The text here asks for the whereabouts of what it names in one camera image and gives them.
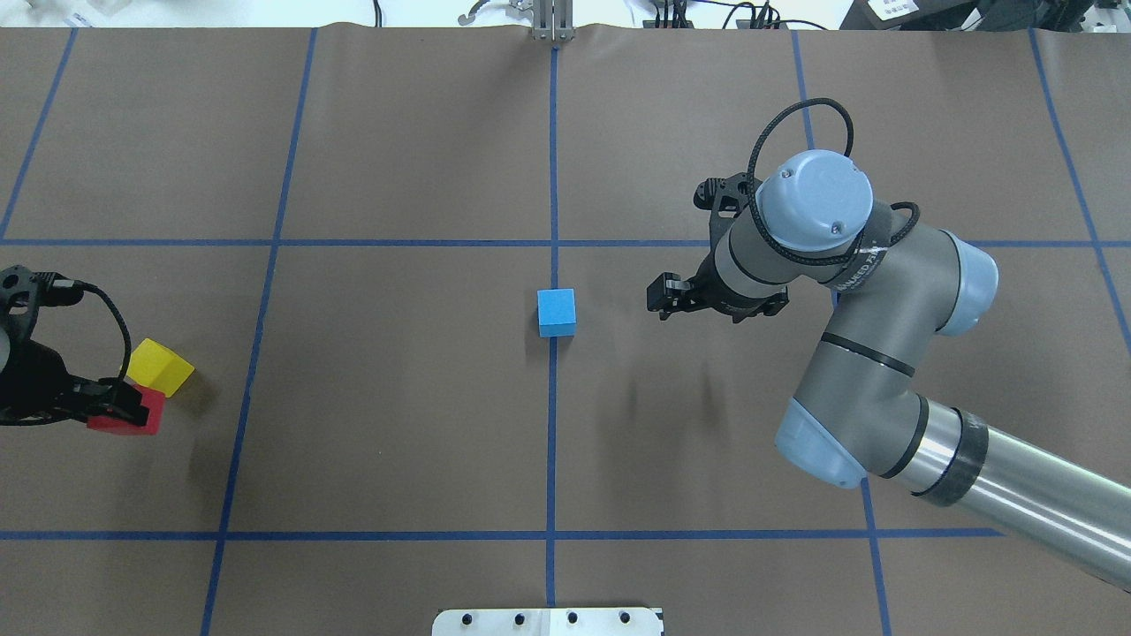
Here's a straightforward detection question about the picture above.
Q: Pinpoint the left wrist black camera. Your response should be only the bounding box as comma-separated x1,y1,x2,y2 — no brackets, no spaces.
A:
1,265,59,347

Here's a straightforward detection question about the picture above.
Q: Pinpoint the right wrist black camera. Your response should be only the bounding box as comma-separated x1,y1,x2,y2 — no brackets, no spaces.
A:
692,174,750,235

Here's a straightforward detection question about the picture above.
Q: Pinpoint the yellow cube block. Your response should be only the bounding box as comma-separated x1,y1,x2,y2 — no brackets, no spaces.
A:
126,338,195,398

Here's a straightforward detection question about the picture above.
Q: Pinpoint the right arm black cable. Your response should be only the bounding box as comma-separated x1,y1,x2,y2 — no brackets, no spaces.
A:
746,97,922,266

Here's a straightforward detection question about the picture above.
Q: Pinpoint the wrist black camera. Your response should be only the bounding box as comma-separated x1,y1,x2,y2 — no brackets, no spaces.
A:
692,174,750,235
1,265,59,347

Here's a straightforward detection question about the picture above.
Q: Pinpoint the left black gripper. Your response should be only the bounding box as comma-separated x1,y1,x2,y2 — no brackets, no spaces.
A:
1,341,149,429

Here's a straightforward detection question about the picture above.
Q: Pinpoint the red cube block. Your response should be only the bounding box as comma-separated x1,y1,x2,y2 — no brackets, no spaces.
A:
86,383,167,437

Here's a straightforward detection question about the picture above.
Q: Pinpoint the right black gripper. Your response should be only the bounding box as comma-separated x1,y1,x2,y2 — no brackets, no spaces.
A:
647,256,789,323

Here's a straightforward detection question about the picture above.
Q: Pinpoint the aluminium frame post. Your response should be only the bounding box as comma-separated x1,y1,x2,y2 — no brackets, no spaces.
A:
529,0,576,44

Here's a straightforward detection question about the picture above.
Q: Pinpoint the blue cube block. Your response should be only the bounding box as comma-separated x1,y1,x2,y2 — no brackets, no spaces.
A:
536,287,578,338

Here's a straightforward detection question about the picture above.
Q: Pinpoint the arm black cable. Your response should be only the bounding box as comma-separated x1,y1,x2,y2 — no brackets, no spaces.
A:
40,276,133,429
746,97,922,266

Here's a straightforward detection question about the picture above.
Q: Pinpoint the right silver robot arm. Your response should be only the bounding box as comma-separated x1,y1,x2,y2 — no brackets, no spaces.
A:
646,149,1130,588

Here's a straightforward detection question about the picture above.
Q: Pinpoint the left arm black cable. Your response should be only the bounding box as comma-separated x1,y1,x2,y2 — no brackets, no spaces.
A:
40,276,133,429

